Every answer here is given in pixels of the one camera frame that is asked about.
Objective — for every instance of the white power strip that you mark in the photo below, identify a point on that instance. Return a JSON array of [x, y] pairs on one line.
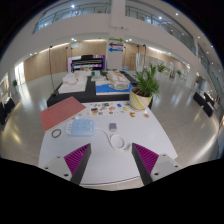
[[80, 127]]

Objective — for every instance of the small background plant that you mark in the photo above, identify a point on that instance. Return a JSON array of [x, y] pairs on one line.
[[14, 82]]

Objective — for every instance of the thin black pole stand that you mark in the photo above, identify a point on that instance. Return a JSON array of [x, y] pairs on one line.
[[145, 56]]

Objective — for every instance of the background potted plant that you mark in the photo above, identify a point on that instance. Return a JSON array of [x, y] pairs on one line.
[[161, 67]]

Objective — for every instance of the black piano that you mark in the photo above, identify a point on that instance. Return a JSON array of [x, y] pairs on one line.
[[86, 61]]

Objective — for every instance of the grey charger block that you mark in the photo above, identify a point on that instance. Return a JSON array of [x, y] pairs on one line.
[[113, 126]]

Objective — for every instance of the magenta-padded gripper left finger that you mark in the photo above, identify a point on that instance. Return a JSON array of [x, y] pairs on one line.
[[76, 160]]

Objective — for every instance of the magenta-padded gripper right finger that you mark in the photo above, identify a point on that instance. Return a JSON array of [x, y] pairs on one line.
[[146, 159]]

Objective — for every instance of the small wooden piece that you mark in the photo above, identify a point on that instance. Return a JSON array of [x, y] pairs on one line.
[[146, 115], [132, 114]]

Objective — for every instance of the blue arrow sign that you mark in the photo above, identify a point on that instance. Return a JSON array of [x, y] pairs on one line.
[[116, 50]]

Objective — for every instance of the tall black lamp stand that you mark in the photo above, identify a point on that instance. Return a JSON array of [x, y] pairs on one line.
[[51, 70]]

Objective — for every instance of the black covered tables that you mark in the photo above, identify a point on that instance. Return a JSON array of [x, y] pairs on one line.
[[203, 103], [6, 110]]

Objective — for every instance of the pink board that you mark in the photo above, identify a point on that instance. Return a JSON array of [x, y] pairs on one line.
[[61, 111]]

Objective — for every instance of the white architectural model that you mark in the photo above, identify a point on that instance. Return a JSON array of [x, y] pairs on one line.
[[73, 85]]

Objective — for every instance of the black display platform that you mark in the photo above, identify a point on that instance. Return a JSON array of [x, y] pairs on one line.
[[90, 96]]

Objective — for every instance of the blue-based architectural model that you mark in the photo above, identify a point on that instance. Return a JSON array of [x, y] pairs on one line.
[[110, 89]]

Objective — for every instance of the sheet with colourful pictures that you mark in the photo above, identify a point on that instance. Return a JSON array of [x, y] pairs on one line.
[[108, 108]]

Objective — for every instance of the potted plant in striped pot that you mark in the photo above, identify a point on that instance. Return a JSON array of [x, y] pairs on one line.
[[140, 100]]

